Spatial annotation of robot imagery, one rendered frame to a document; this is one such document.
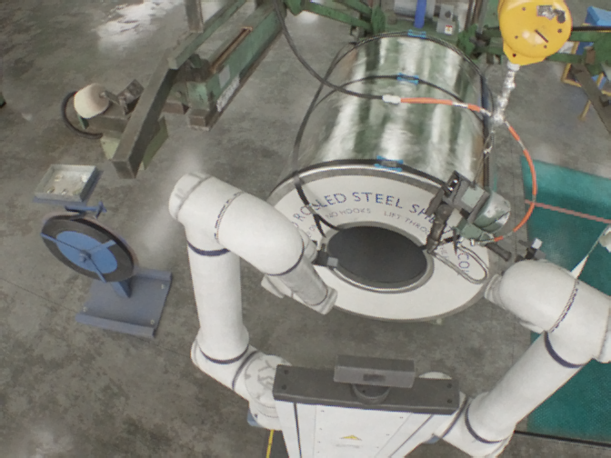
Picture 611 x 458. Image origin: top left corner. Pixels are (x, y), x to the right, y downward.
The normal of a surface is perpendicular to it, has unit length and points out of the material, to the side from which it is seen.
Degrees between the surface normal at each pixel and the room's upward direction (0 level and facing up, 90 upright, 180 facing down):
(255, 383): 7
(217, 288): 83
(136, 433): 0
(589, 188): 0
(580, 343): 83
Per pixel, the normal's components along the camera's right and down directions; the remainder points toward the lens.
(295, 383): 0.00, -0.64
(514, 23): -0.29, 0.74
